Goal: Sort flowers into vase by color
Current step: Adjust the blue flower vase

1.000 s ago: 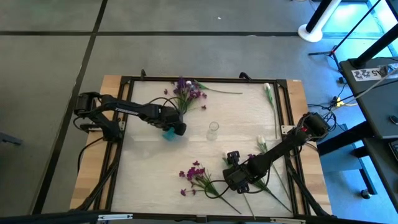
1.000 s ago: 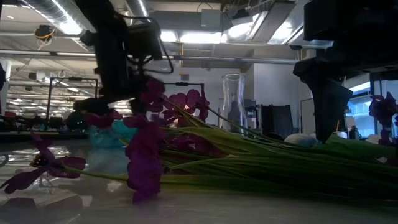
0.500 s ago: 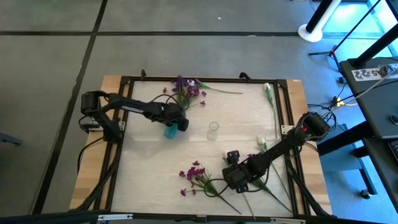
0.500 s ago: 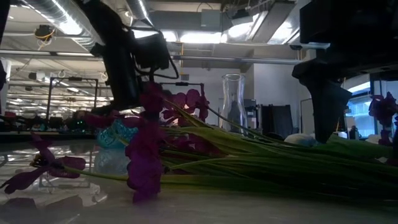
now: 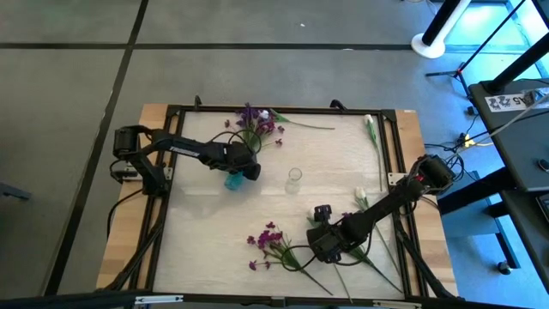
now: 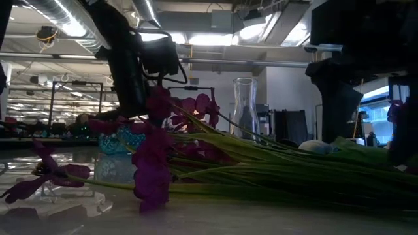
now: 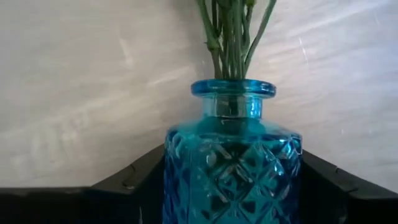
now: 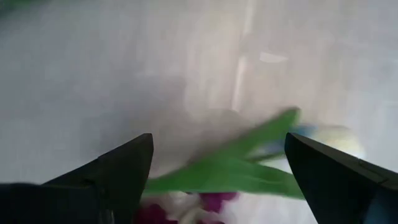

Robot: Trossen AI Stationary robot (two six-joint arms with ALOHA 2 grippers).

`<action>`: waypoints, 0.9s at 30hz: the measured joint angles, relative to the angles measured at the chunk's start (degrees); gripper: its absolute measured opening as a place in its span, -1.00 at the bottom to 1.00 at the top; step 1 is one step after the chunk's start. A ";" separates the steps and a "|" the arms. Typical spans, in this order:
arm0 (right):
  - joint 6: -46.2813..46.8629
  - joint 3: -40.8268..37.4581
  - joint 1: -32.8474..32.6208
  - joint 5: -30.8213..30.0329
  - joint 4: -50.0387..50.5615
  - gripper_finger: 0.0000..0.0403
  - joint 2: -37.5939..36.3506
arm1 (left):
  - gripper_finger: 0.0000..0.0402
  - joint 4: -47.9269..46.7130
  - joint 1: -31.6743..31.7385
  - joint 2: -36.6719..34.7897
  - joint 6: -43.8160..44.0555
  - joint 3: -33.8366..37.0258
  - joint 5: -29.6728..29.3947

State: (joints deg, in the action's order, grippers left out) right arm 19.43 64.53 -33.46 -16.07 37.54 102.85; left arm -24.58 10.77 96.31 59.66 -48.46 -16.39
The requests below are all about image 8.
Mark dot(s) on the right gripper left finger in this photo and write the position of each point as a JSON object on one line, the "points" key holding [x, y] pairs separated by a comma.
{"points": [[93, 193]]}

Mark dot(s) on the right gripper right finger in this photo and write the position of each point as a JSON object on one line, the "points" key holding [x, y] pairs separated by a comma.
{"points": [[335, 186]]}

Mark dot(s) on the white artificial tulip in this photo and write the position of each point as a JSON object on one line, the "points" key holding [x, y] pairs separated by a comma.
{"points": [[224, 174]]}

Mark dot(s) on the magenta flower bunch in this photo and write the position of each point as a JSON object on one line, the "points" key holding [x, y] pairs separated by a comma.
{"points": [[217, 200]]}

